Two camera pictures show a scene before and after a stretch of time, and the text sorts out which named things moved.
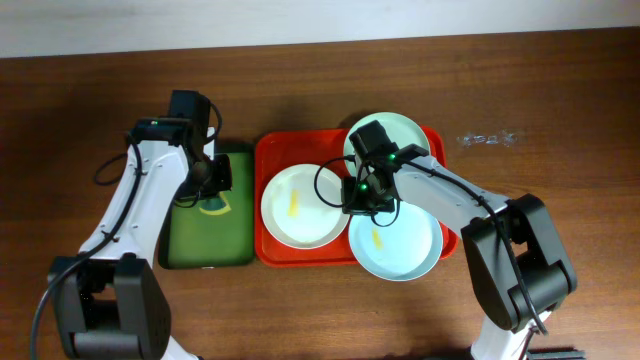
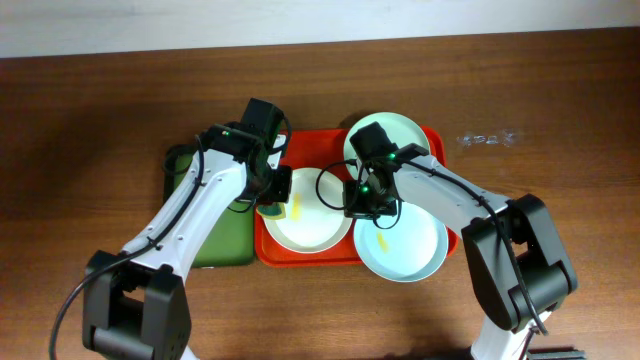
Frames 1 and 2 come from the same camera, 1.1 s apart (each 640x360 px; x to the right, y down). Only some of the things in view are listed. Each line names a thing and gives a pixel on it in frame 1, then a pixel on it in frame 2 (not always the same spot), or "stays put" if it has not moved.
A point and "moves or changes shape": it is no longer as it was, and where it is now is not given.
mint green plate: x=399 y=128 stays put
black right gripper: x=357 y=204 stays put
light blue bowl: x=404 y=251 stays put
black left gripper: x=220 y=176 to x=279 y=185
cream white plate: x=302 y=206 stays put
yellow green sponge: x=215 y=206 moves or changes shape
